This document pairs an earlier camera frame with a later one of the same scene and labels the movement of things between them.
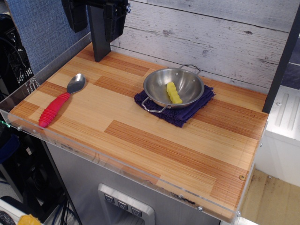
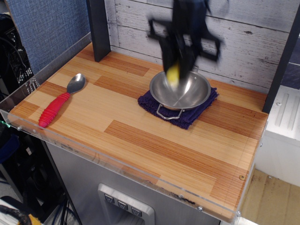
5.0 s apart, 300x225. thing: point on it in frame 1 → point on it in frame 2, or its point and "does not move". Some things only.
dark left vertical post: x=101 y=48 does not move
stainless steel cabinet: x=80 y=179 does not move
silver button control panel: x=120 y=208 does not move
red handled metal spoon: x=77 y=83 does not move
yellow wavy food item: x=173 y=93 → x=173 y=73
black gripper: x=114 y=16 → x=189 y=24
